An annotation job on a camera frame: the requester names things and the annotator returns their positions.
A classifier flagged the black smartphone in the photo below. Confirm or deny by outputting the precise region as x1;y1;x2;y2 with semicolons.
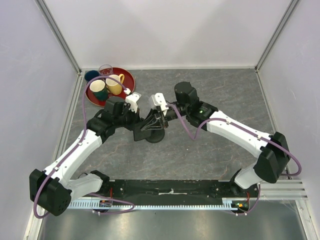
133;120;152;142

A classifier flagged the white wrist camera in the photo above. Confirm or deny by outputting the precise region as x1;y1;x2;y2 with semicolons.
149;92;169;116
124;88;142;113

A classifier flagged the dark green mug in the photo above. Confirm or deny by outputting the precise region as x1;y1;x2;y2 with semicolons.
89;79;109;101

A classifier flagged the clear drinking glass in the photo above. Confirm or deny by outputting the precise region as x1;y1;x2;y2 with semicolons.
98;64;114;76

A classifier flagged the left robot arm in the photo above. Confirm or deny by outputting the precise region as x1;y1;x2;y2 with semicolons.
29;92;141;219

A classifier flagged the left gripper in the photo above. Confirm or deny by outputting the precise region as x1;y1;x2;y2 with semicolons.
114;104;142;132

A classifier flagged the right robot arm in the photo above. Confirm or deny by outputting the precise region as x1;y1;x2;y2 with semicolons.
140;81;290;197

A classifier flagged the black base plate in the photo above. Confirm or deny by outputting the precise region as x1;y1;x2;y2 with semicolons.
97;179;258;206

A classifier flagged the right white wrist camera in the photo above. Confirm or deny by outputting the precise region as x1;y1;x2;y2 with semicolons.
149;92;169;116

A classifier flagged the black phone stand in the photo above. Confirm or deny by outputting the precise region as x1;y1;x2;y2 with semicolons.
145;125;165;144

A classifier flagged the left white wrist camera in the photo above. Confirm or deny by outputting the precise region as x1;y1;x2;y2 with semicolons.
124;88;142;113

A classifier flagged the blue mug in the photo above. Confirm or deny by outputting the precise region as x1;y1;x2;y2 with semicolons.
84;70;100;82

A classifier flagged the yellow mug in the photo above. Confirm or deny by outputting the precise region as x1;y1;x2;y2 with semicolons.
105;73;125;95

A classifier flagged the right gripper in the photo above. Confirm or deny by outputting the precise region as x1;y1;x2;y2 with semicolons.
140;102;189;131

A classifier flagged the slotted cable duct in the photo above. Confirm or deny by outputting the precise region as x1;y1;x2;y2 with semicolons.
67;197;249;212

